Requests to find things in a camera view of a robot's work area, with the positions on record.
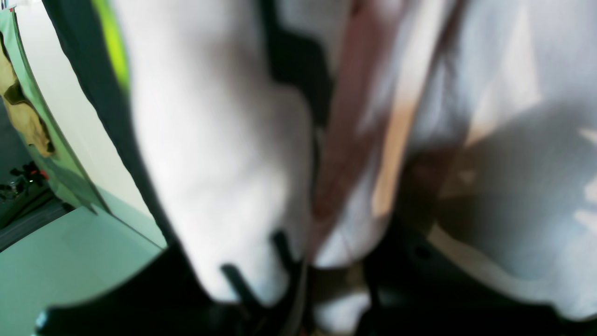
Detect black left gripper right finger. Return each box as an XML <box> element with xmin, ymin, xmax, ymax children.
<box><xmin>356</xmin><ymin>216</ymin><xmax>597</xmax><ymax>336</ymax></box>

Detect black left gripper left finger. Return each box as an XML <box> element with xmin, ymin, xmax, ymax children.
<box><xmin>35</xmin><ymin>233</ymin><xmax>304</xmax><ymax>336</ymax></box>

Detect pink T-shirt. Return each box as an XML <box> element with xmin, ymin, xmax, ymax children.
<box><xmin>112</xmin><ymin>0</ymin><xmax>596</xmax><ymax>336</ymax></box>

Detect black table cloth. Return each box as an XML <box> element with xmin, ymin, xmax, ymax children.
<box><xmin>43</xmin><ymin>0</ymin><xmax>177</xmax><ymax>245</ymax></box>

